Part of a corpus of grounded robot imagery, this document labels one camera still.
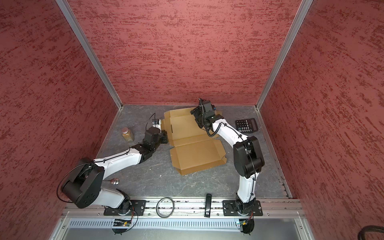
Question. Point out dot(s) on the black handle bar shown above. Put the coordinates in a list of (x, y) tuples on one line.
[(208, 204)]

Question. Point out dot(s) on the brown cardboard box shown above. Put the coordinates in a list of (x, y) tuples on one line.
[(192, 149)]

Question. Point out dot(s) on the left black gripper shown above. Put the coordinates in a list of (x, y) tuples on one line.
[(164, 134)]

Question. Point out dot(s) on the black desk calculator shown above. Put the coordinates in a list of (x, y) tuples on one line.
[(247, 126)]

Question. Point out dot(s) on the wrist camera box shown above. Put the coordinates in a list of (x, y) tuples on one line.
[(156, 123), (208, 109)]

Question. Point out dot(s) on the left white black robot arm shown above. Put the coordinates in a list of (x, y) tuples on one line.
[(83, 184)]

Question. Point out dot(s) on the spice jar pink lid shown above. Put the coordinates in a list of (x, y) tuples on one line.
[(128, 135)]

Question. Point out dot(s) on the small round metal knob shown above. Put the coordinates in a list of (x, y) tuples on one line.
[(115, 181)]

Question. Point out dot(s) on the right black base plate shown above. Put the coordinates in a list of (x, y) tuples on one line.
[(238, 208)]

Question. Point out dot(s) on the right circuit board with wires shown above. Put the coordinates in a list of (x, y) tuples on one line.
[(246, 226)]

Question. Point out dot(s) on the right aluminium corner post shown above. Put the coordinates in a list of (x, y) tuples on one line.
[(290, 37)]

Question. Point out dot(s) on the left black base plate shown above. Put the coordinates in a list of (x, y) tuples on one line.
[(136, 207)]

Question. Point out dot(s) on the aluminium corner post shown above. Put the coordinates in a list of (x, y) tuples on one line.
[(290, 37), (79, 33)]

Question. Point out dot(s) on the left circuit board with wires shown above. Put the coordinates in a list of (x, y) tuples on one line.
[(121, 226)]

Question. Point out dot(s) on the left aluminium corner post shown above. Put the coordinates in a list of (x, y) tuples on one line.
[(79, 33)]

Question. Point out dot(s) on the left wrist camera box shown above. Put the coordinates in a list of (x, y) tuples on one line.
[(156, 123)]

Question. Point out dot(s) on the circuit board with wires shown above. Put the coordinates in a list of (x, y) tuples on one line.
[(121, 226), (246, 226)]

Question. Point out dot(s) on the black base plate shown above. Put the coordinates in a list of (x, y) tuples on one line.
[(136, 207), (238, 208)]

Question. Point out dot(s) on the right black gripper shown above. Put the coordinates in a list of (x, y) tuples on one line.
[(196, 111)]

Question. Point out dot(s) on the aluminium front rail frame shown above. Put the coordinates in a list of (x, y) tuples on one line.
[(184, 214)]

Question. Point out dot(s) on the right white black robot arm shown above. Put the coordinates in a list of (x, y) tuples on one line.
[(248, 156)]

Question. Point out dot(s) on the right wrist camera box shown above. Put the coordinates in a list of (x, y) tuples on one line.
[(208, 109)]

